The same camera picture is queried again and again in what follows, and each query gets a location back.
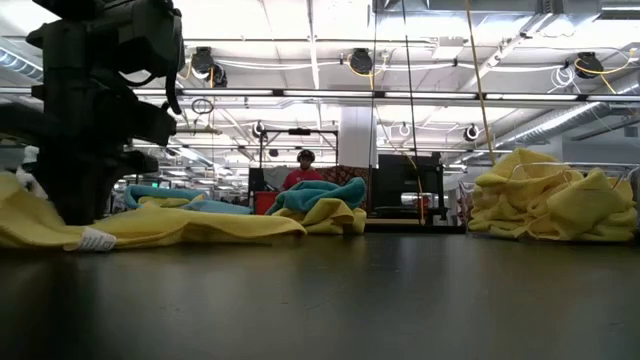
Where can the black camera stand frame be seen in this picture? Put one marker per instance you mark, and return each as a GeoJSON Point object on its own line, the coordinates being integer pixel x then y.
{"type": "Point", "coordinates": [300, 131]}

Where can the red patterned partition panel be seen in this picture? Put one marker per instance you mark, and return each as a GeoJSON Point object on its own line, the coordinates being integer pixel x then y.
{"type": "Point", "coordinates": [345, 174]}

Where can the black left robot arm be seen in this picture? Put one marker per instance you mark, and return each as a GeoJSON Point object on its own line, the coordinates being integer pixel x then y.
{"type": "Point", "coordinates": [125, 35]}

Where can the person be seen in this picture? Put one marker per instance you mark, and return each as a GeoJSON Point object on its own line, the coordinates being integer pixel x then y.
{"type": "Point", "coordinates": [302, 176]}

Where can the clear plastic basket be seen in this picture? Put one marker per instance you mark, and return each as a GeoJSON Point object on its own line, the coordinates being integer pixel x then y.
{"type": "Point", "coordinates": [465, 210]}

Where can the white building column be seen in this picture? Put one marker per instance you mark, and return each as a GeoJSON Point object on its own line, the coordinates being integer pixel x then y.
{"type": "Point", "coordinates": [356, 135]}

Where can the red bin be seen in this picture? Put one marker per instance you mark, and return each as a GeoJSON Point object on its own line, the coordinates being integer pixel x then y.
{"type": "Point", "coordinates": [265, 202]}

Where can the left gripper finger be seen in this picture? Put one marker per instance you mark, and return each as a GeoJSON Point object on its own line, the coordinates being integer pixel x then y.
{"type": "Point", "coordinates": [62, 185]}
{"type": "Point", "coordinates": [97, 185]}

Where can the black equipment rack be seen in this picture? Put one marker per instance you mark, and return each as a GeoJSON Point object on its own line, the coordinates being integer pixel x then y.
{"type": "Point", "coordinates": [405, 185]}

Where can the silver ribbed air duct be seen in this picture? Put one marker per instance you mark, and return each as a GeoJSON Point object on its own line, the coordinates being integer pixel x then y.
{"type": "Point", "coordinates": [555, 122]}
{"type": "Point", "coordinates": [15, 62]}

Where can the blue microfiber towel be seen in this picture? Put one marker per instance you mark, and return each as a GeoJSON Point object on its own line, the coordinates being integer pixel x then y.
{"type": "Point", "coordinates": [220, 206]}
{"type": "Point", "coordinates": [320, 192]}

